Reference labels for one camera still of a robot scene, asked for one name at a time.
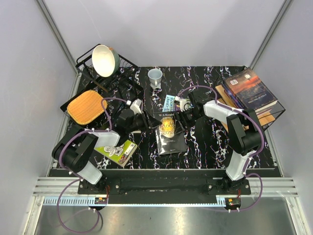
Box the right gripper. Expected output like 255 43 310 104
173 109 202 135

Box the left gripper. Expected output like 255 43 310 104
127 109 162 134

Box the light blue treehouse book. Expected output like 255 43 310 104
162 94 180 112

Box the black moon and sixpence book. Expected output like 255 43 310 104
154 111 187 155

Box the lime green cartoon book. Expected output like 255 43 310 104
95 140 137 167

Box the dark blue galaxy book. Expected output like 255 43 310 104
222 84 245 109

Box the dark tale of cities book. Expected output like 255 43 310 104
222 68 277 113

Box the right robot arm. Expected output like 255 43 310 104
174 92 265 194

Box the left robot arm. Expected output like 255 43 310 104
51 108 161 194

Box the grey mug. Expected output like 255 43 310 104
148 69 163 89

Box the woven orange mat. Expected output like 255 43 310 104
67 90 108 125

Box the white green bowl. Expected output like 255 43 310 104
91 45 120 77

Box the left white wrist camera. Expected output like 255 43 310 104
126 99 142 115

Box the black wire dish rack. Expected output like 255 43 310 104
60 44 144 116

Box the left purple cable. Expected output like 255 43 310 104
56 97 129 233

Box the purple cable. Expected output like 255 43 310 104
177 85 266 212
56 97 129 233

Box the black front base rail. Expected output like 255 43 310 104
78 169 251 206

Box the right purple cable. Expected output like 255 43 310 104
177 85 266 212

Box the wooden wire shelf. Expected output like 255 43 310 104
215 66 286 130

